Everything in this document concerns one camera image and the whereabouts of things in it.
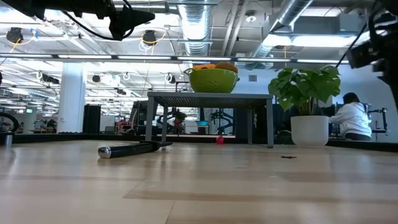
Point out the background black robot arm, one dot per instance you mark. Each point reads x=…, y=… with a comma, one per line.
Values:
x=385, y=118

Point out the silver metal post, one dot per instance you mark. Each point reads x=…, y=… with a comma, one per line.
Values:
x=7, y=138

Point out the dark background monitor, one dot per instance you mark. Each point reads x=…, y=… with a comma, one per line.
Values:
x=140, y=115

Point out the silver spiral air duct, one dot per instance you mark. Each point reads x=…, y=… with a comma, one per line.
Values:
x=196, y=25
x=289, y=12

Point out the teal background bin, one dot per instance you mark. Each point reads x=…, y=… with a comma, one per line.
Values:
x=202, y=123

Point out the brown toy kiwi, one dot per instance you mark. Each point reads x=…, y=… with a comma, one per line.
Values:
x=227, y=67

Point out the black cabinet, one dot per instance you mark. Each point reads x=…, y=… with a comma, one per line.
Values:
x=91, y=118

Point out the long white light bar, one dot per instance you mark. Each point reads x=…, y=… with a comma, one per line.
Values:
x=217, y=58

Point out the yellow toy squash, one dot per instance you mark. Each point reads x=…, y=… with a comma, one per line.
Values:
x=203, y=66

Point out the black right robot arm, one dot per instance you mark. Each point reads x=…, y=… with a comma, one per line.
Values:
x=390, y=77

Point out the grey perforated metal shelf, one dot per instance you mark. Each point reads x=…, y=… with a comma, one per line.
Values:
x=211, y=100

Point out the white column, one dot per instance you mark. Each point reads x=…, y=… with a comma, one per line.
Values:
x=71, y=105

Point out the black wheel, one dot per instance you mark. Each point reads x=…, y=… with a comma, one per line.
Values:
x=14, y=123

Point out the black background equipment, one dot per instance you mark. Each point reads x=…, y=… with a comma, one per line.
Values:
x=221, y=119

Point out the green plastic colander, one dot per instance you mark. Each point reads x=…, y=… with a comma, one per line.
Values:
x=211, y=82

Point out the background black machine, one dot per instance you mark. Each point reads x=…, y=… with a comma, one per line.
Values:
x=177, y=119

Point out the black kitchen knife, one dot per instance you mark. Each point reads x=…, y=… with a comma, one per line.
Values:
x=130, y=150

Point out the potted monstera plant white pot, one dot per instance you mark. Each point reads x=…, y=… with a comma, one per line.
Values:
x=304, y=84

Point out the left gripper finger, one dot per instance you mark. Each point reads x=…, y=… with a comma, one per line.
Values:
x=121, y=31
x=133, y=18

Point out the person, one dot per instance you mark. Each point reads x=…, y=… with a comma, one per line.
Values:
x=351, y=118

